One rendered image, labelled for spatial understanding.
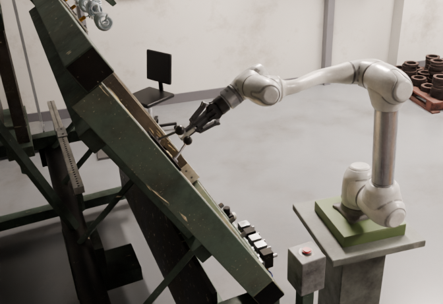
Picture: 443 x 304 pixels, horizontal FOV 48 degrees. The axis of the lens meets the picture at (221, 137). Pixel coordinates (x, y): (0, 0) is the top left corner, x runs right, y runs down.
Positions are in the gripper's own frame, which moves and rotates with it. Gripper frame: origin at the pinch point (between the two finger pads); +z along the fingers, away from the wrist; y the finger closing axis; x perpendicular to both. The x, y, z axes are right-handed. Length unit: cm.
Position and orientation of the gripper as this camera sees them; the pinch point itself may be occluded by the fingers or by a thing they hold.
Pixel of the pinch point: (186, 132)
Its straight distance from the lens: 200.9
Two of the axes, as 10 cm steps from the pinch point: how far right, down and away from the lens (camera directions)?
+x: 4.0, 4.0, -8.3
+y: -5.0, -6.7, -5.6
